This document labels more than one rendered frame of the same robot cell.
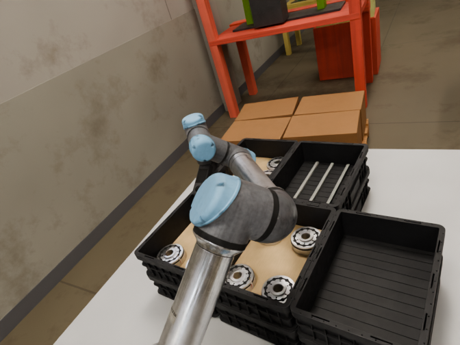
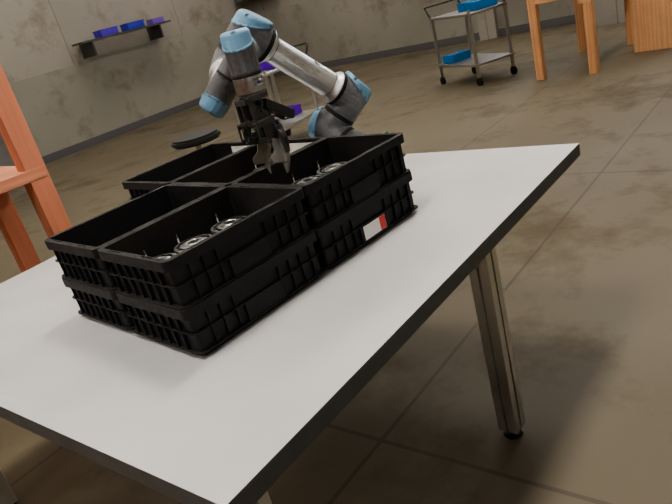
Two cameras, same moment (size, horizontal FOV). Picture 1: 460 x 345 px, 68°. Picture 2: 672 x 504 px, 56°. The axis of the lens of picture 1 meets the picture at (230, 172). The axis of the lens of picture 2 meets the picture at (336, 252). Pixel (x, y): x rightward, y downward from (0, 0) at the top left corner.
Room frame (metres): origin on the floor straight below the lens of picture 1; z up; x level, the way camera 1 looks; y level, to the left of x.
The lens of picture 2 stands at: (2.65, 0.32, 1.32)
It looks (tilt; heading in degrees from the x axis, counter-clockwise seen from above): 22 degrees down; 186
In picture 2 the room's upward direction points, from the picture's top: 15 degrees counter-clockwise
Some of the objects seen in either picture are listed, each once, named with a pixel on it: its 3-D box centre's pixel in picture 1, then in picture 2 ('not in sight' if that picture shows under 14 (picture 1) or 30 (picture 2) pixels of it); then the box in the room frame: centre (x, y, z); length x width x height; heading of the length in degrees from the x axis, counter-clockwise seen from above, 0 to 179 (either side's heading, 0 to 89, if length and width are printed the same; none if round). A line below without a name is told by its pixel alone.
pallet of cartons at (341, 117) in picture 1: (296, 137); not in sight; (2.66, -0.66, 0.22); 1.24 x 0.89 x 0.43; 54
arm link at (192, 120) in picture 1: (196, 131); (240, 53); (1.05, 0.06, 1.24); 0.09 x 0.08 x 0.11; 3
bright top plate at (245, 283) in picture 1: (237, 276); not in sight; (0.75, 0.08, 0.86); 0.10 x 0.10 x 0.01
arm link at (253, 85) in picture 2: not in sight; (250, 85); (1.06, 0.06, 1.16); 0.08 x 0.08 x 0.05
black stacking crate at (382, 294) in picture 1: (372, 280); (198, 178); (0.58, -0.27, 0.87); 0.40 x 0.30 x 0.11; 138
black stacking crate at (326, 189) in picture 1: (317, 181); (144, 234); (1.08, -0.32, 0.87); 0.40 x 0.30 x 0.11; 138
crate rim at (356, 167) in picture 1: (315, 170); (137, 216); (1.08, -0.32, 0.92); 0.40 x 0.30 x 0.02; 138
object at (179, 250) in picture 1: (170, 254); not in sight; (0.95, 0.30, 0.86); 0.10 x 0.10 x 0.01
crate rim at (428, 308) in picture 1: (370, 268); (193, 164); (0.58, -0.27, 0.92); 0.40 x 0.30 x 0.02; 138
